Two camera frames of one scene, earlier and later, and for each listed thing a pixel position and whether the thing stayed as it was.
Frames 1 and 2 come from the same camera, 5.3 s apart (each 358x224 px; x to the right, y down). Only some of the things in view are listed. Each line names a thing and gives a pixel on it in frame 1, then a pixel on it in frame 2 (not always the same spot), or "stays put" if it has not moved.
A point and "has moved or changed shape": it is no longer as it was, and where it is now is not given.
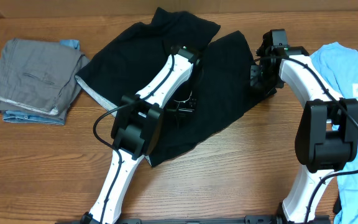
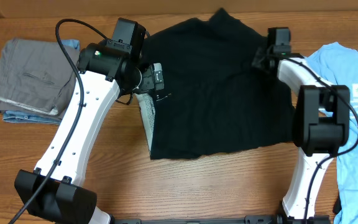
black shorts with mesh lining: [224, 83] has moved or changed shape
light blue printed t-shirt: [353, 74] stays put
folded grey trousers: [37, 77] stays put
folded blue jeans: [20, 117] stays put
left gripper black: [183, 110] → [148, 83]
